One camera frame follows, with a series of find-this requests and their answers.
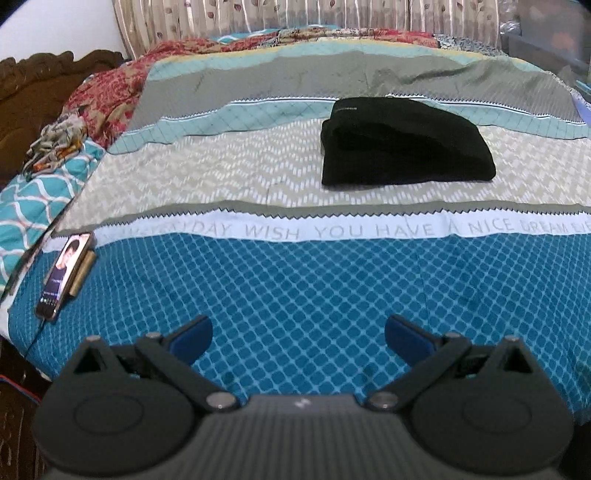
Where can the smartphone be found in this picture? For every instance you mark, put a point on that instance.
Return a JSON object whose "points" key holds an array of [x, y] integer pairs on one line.
{"points": [[64, 274]]}

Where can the teal grey patterned bedspread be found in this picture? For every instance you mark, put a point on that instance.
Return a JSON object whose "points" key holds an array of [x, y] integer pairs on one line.
{"points": [[300, 286]]}

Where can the dark wooden headboard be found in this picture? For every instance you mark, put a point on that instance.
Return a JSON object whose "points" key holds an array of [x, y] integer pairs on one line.
{"points": [[32, 101]]}

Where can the teal white patterned pillow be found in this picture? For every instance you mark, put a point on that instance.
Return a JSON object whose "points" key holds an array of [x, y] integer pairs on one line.
{"points": [[41, 198]]}

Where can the beige patterned curtain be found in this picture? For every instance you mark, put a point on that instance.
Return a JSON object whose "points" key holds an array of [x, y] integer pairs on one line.
{"points": [[300, 18]]}

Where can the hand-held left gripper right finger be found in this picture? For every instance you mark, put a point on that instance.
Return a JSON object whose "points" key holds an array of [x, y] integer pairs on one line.
{"points": [[406, 339]]}

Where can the red floral blanket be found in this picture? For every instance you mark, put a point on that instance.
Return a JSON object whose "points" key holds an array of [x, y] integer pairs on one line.
{"points": [[106, 92]]}

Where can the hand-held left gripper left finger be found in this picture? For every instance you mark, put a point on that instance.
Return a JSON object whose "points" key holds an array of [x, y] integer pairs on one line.
{"points": [[191, 339]]}

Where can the black pants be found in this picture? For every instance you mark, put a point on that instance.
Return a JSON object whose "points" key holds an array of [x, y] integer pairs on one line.
{"points": [[401, 147]]}

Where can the crumpled floral cloth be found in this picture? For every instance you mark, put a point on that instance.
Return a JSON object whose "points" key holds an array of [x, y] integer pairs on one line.
{"points": [[55, 143]]}

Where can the clear plastic storage box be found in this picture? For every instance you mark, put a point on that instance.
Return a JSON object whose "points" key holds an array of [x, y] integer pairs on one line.
{"points": [[549, 37]]}

